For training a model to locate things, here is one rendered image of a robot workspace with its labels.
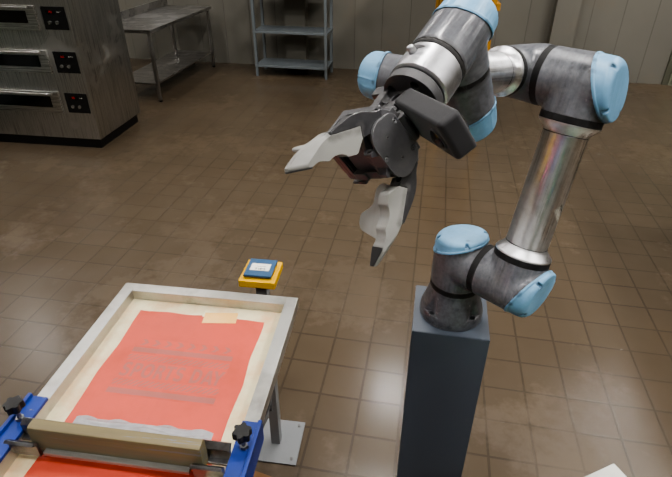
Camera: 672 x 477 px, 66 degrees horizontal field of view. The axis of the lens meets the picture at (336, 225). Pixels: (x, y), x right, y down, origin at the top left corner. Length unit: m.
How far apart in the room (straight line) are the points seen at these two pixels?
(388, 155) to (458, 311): 0.74
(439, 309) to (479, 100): 0.65
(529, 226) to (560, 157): 0.15
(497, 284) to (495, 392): 1.72
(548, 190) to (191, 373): 1.03
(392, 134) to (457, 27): 0.16
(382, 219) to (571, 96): 0.57
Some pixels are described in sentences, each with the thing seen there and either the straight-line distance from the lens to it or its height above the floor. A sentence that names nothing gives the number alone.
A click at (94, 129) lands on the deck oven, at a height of 0.21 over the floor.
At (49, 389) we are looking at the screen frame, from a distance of 1.58.
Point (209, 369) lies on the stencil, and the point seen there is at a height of 0.96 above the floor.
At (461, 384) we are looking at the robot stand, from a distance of 1.37.
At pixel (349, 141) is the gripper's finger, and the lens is 0.52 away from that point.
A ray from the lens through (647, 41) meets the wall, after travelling 8.45.
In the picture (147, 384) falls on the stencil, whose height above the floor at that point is 0.96.
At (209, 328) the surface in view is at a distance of 1.65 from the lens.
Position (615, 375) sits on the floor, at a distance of 3.12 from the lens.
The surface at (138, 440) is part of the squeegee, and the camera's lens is 1.29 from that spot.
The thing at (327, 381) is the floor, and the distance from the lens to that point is 2.74.
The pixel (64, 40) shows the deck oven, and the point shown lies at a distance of 5.52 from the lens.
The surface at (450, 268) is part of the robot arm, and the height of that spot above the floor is 1.37.
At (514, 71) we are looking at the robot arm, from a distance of 1.05.
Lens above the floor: 2.05
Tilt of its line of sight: 31 degrees down
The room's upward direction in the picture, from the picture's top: straight up
